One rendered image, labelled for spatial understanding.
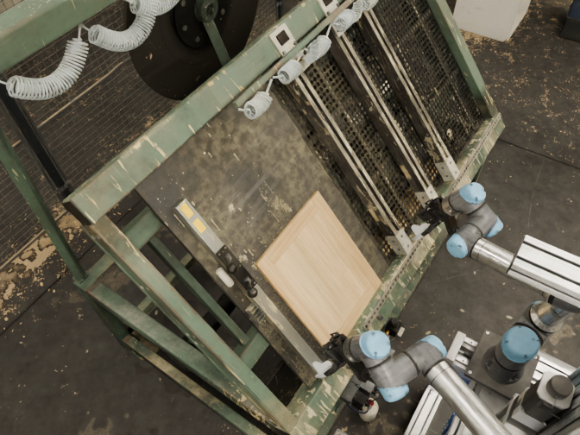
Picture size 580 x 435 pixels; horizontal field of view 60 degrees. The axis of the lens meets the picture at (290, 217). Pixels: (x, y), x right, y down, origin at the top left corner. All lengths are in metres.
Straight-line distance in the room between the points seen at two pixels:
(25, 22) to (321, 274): 1.38
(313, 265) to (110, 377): 1.70
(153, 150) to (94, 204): 0.25
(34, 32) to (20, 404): 2.39
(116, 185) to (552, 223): 3.18
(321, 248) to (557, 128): 3.05
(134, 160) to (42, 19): 0.47
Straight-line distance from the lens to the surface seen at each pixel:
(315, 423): 2.18
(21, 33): 1.68
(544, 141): 4.61
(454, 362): 2.19
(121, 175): 1.61
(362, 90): 2.36
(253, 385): 1.94
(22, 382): 3.58
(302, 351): 2.07
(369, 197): 2.27
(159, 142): 1.67
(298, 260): 2.04
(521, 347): 1.97
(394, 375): 1.43
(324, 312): 2.15
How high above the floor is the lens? 2.95
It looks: 53 degrees down
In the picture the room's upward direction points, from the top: 4 degrees counter-clockwise
